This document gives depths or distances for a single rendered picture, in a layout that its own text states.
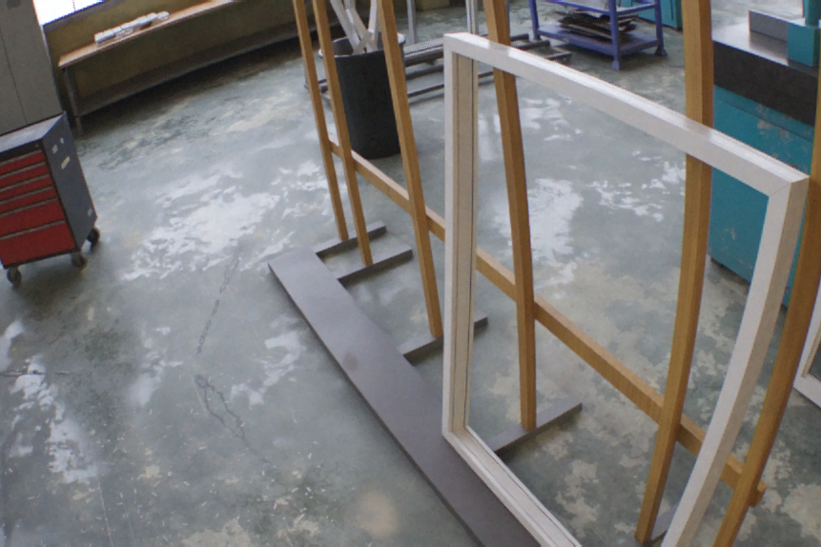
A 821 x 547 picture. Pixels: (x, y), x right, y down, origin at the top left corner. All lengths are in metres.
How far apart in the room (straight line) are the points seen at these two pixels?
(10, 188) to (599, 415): 3.60
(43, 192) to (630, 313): 3.42
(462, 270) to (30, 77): 6.46
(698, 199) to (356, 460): 1.72
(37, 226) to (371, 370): 2.53
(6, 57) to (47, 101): 0.78
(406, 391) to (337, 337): 0.49
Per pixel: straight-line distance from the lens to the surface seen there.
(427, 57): 6.45
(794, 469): 2.65
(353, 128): 4.74
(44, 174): 4.36
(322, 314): 3.32
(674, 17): 7.82
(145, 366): 3.49
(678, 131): 1.30
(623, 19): 6.65
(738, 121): 3.08
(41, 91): 8.00
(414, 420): 2.71
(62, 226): 4.49
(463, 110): 1.99
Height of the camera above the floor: 1.97
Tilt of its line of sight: 32 degrees down
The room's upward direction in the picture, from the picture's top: 10 degrees counter-clockwise
